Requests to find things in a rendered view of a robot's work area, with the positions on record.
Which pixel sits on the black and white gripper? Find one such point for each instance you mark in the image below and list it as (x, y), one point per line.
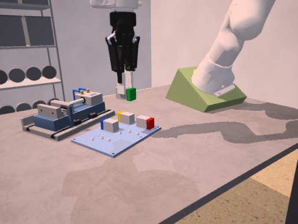
(123, 51)

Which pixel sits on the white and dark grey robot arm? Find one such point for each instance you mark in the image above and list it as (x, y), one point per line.
(243, 21)

